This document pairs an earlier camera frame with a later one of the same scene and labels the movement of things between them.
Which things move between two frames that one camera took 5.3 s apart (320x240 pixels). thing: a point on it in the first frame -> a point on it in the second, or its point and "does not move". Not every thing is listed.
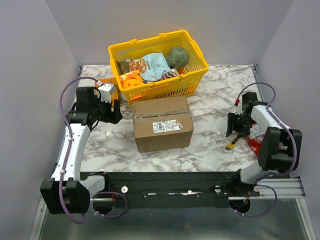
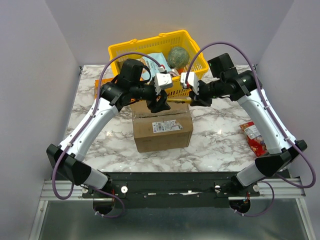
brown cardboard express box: (162, 124) does not move
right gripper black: (235, 124) -> (197, 97)
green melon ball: (178, 57) does not move
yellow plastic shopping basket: (185, 85) does not move
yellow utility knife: (230, 146) -> (182, 101)
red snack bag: (256, 138) does not move
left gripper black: (113, 117) -> (161, 105)
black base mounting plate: (171, 190) does not move
